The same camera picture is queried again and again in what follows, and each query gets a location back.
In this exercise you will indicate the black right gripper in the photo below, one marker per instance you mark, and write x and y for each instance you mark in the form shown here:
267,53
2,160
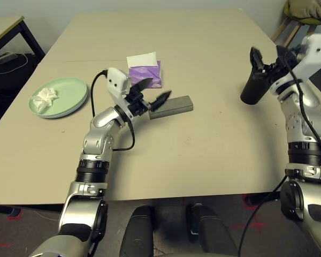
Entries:
279,67

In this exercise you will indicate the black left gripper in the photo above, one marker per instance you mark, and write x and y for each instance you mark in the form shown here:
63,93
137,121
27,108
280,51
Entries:
136,103

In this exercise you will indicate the grey glasses case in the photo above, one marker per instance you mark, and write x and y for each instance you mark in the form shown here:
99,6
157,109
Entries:
174,105

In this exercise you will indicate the light green plate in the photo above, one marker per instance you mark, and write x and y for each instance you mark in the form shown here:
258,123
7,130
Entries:
67,91

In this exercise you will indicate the white tissue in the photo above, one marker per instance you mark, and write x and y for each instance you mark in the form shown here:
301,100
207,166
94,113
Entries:
45,97

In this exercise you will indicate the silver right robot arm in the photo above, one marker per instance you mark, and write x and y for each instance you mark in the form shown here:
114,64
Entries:
302,112

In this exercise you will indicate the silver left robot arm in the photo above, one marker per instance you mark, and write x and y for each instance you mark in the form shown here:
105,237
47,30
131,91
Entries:
96,134

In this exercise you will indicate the purple tissue pack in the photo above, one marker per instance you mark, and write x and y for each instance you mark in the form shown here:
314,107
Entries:
147,72

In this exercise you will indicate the black cup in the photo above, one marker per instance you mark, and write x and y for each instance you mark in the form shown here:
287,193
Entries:
252,89

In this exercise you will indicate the beige jacket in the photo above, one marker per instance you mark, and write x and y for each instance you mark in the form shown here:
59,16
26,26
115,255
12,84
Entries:
307,8

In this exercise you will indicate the light blue plate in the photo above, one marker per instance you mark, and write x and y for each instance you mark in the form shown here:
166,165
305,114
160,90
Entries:
69,113

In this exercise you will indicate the dark grey left robot leg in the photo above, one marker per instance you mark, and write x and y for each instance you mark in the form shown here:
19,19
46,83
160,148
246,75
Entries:
137,233

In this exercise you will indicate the dark grey robot leg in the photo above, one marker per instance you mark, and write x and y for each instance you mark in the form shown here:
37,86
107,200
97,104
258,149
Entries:
137,233
214,233

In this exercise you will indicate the black bag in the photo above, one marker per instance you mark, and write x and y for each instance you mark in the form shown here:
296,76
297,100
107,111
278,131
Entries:
8,88

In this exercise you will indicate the grey power adapter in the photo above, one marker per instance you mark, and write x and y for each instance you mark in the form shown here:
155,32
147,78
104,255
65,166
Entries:
6,57

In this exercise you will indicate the dark grey right robot leg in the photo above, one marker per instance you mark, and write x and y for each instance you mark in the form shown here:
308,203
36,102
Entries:
214,233

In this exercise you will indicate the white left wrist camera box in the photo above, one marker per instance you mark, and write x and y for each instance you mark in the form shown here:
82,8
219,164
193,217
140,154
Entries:
117,85

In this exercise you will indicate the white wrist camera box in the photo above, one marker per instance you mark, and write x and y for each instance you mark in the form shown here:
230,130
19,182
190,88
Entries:
315,59
117,85

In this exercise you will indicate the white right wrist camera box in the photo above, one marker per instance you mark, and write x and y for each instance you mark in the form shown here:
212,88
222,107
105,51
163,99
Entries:
315,59

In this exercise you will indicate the beige side table black frame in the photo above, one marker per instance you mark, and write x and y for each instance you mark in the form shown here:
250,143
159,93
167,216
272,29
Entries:
2,29

